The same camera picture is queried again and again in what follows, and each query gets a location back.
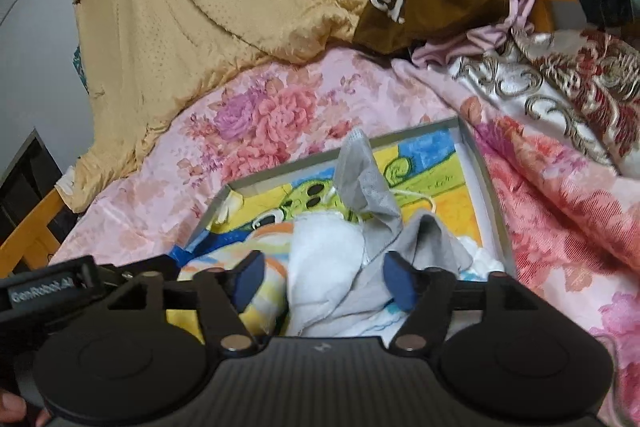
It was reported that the ornate brocade bedsheet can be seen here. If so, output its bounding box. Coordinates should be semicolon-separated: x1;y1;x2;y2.
449;29;640;178

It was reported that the teal wall poster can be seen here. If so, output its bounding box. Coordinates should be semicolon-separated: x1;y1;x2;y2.
72;46;90;94

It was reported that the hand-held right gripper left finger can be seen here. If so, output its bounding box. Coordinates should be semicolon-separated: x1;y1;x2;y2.
106;251;267;354

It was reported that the yellow orange striped sock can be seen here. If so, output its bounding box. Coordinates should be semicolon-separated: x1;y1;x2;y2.
177;221;295;339

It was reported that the dark door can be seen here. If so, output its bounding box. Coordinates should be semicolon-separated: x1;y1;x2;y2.
0;130;52;230

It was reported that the grey shallow box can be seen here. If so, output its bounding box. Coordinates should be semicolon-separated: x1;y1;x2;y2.
190;117;517;339

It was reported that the pink floral blanket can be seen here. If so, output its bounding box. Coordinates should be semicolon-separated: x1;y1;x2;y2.
50;47;640;427

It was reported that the grey sock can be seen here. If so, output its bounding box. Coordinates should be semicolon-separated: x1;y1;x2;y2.
350;213;474;310

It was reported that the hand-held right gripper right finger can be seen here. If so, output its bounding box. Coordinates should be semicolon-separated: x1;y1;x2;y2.
383;253;537;354

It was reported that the white sock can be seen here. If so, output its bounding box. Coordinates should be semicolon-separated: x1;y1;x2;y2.
286;212;387;339

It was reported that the person's left hand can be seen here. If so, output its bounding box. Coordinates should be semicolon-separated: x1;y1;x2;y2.
0;389;52;427

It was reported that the tan quilt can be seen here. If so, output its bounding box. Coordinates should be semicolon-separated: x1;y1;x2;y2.
74;0;402;214

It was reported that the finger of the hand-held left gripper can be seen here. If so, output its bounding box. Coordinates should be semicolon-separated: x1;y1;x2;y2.
95;243;201;289

